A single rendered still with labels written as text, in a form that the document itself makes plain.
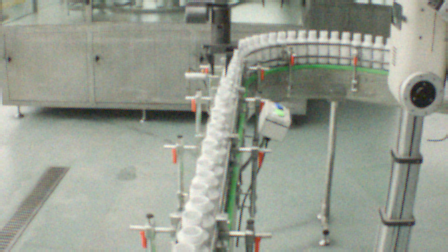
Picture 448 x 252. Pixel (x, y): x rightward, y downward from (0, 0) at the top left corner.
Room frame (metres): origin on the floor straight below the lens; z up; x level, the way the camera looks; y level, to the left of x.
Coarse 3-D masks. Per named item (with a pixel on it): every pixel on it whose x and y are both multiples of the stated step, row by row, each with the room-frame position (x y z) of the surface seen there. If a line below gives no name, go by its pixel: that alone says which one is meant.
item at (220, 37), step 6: (216, 30) 1.53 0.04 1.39; (222, 30) 1.53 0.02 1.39; (228, 30) 1.53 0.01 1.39; (216, 36) 1.53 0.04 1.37; (222, 36) 1.53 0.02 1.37; (228, 36) 1.54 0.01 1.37; (204, 42) 1.55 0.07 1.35; (210, 42) 1.55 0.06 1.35; (216, 42) 1.53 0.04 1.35; (222, 42) 1.53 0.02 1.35; (228, 42) 1.54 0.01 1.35; (234, 42) 1.56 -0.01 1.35; (228, 48) 1.53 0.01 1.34; (234, 48) 1.53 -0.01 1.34
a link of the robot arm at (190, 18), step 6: (192, 0) 1.56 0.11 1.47; (198, 0) 1.55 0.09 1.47; (204, 0) 1.54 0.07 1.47; (210, 0) 1.54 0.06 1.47; (216, 0) 1.51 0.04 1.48; (222, 0) 1.51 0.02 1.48; (228, 0) 1.56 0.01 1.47; (186, 6) 1.54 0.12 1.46; (192, 6) 1.54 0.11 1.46; (198, 6) 1.54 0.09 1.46; (204, 6) 1.54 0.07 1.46; (186, 12) 1.53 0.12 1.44; (192, 12) 1.53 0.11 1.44; (198, 12) 1.53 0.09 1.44; (204, 12) 1.53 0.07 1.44; (186, 18) 1.53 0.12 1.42; (192, 18) 1.53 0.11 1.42; (198, 18) 1.53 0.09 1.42; (204, 18) 1.53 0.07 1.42
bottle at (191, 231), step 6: (186, 228) 0.85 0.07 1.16; (192, 228) 0.86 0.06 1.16; (198, 228) 0.85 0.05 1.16; (186, 234) 0.83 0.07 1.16; (192, 234) 0.86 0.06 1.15; (198, 234) 0.83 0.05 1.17; (186, 240) 0.83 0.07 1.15; (192, 240) 0.82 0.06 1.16; (198, 240) 0.83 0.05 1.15; (198, 246) 0.83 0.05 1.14; (204, 246) 0.85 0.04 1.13
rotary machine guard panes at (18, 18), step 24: (24, 0) 4.62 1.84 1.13; (48, 0) 4.60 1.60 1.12; (72, 0) 4.59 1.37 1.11; (96, 0) 4.58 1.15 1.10; (120, 0) 4.57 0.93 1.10; (144, 0) 4.55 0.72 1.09; (168, 0) 4.54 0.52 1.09; (240, 0) 4.51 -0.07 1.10; (264, 0) 4.50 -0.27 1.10; (288, 0) 4.49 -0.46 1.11
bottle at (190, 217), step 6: (192, 210) 0.92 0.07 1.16; (186, 216) 0.91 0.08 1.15; (192, 216) 0.92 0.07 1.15; (198, 216) 0.91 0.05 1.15; (186, 222) 0.89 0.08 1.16; (192, 222) 0.88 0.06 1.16; (198, 222) 0.89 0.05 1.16; (180, 234) 0.89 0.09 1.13; (204, 234) 0.89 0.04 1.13; (180, 240) 0.88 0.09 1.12; (204, 240) 0.88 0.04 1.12
